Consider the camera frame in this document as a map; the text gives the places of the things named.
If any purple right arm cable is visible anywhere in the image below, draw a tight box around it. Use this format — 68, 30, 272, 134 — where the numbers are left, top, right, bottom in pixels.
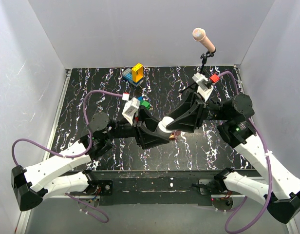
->
218, 71, 274, 234

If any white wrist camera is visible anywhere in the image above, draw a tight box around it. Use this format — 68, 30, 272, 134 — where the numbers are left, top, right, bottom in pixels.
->
122, 97, 140, 126
192, 73, 220, 101

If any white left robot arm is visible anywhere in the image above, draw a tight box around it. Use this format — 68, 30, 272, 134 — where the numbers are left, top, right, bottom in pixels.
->
11, 107, 174, 211

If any black microphone stand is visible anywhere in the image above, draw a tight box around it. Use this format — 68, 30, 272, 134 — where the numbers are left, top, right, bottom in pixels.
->
179, 50, 216, 94

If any pink microphone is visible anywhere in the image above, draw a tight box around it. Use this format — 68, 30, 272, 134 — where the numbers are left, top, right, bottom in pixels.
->
192, 28, 216, 53

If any yellow blue toy brick stack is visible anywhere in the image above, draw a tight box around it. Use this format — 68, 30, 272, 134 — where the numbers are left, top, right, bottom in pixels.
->
122, 63, 144, 87

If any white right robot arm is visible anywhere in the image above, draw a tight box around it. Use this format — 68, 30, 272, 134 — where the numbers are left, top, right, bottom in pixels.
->
162, 93, 300, 224

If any white vitamin pill bottle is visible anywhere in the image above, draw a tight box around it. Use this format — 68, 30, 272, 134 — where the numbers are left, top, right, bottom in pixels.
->
155, 125, 172, 139

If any red weekly pill organizer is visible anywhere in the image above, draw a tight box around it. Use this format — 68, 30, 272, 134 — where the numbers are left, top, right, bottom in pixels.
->
169, 131, 181, 141

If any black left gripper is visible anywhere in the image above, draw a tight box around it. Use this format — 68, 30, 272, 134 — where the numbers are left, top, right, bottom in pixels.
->
104, 106, 170, 147

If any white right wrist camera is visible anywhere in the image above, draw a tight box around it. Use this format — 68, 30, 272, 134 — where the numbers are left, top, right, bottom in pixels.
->
192, 73, 220, 101

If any green blue toy brick cluster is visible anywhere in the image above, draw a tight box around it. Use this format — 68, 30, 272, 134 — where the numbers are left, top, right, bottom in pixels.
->
138, 97, 151, 110

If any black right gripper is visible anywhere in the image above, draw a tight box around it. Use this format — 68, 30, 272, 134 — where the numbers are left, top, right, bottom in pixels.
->
163, 89, 231, 133

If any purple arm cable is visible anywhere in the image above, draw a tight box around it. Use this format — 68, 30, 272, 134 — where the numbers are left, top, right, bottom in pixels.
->
11, 89, 130, 224
218, 71, 274, 234

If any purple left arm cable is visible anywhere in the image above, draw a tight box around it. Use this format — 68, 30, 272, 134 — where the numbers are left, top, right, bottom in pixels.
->
11, 89, 130, 224

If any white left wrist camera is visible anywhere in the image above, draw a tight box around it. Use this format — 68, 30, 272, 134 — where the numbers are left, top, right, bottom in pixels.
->
122, 97, 140, 126

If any white bottle cap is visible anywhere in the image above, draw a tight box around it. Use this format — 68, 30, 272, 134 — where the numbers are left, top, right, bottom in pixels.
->
158, 117, 174, 130

